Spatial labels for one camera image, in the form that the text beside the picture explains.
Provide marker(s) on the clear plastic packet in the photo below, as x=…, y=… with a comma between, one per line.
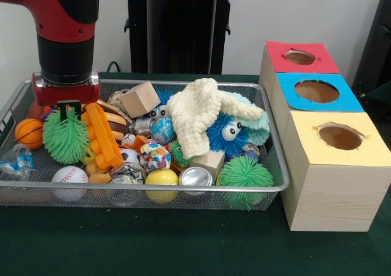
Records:
x=18, y=161

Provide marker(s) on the plain wooden cube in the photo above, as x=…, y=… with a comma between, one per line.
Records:
x=140, y=99

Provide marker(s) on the clear mesh bin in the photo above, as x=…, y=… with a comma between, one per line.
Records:
x=183, y=87

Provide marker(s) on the yellow ball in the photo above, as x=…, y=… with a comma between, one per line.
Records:
x=162, y=178

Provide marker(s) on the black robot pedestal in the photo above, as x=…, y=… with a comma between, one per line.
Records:
x=183, y=32

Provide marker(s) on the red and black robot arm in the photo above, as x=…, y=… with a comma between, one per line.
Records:
x=64, y=19

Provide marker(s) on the orange plastic comb toy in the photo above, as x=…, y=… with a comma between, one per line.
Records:
x=104, y=138

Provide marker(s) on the small orange basketball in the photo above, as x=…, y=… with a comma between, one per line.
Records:
x=29, y=134

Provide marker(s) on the wooden box with three holes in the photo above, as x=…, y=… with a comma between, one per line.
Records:
x=330, y=190

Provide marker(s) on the white baseball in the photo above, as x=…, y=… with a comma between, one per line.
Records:
x=70, y=178

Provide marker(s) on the toy hamburger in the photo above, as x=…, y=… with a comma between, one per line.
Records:
x=119, y=122

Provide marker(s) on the cream muslin cloth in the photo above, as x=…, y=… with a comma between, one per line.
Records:
x=195, y=117

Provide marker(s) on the dark green tablecloth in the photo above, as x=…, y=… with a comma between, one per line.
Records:
x=183, y=245

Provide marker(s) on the green spiky ball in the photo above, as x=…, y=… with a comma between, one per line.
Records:
x=244, y=175
x=66, y=138

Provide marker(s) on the blue fuzzy toy with eyes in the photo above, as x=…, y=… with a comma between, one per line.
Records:
x=217, y=135

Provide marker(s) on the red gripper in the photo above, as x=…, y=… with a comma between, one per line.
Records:
x=46, y=96

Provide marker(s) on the silver can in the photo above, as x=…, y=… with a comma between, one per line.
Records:
x=195, y=177

